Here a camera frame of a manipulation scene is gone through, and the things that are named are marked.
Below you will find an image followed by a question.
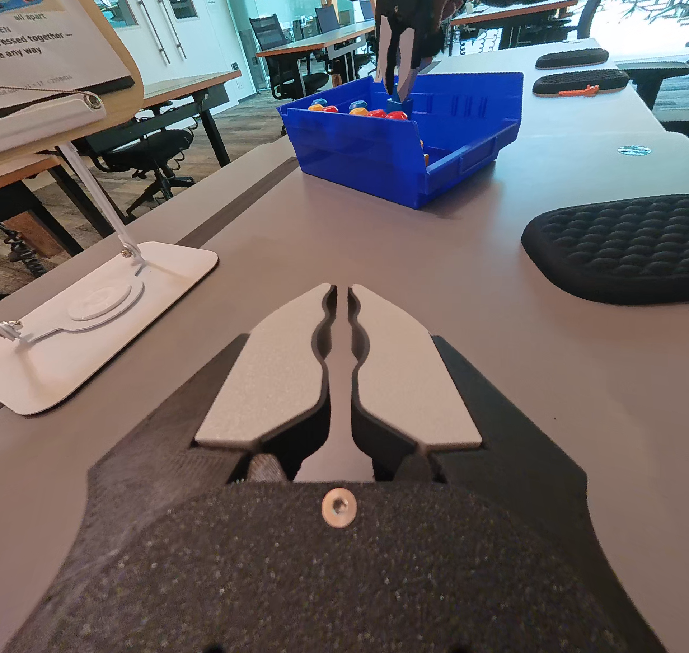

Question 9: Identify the large black textured mat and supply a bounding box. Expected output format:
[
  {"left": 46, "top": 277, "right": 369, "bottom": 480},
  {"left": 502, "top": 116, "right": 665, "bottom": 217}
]
[{"left": 521, "top": 194, "right": 689, "bottom": 305}]

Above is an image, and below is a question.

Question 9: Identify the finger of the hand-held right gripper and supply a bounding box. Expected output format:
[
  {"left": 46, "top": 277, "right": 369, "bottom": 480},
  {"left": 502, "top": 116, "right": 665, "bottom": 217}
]
[
  {"left": 396, "top": 26, "right": 433, "bottom": 103},
  {"left": 375, "top": 14, "right": 394, "bottom": 95}
]

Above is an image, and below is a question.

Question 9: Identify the printed instruction sheet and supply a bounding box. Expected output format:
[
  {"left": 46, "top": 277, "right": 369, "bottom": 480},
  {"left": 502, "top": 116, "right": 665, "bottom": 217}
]
[{"left": 0, "top": 0, "right": 135, "bottom": 111}]

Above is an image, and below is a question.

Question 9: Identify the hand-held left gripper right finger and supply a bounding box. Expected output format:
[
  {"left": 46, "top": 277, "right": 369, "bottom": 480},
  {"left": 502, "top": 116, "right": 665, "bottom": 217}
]
[{"left": 347, "top": 283, "right": 483, "bottom": 483}]

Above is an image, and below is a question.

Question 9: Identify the blue plastic bin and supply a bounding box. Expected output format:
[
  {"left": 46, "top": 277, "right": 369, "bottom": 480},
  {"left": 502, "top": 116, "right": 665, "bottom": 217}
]
[{"left": 277, "top": 72, "right": 524, "bottom": 211}]

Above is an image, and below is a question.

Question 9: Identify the wood-edged office desk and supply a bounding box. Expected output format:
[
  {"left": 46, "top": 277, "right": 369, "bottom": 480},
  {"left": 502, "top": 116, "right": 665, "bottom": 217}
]
[
  {"left": 0, "top": 155, "right": 100, "bottom": 258},
  {"left": 256, "top": 20, "right": 378, "bottom": 99},
  {"left": 141, "top": 70, "right": 243, "bottom": 168},
  {"left": 449, "top": 0, "right": 579, "bottom": 51}
]

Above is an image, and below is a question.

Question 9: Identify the cluster of built block steps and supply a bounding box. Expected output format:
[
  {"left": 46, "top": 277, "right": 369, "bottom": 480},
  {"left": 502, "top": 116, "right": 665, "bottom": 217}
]
[{"left": 307, "top": 99, "right": 430, "bottom": 166}]

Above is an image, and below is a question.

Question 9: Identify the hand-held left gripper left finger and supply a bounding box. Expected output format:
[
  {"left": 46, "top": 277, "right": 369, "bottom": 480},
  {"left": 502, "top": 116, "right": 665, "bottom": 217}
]
[{"left": 194, "top": 283, "right": 339, "bottom": 481}]

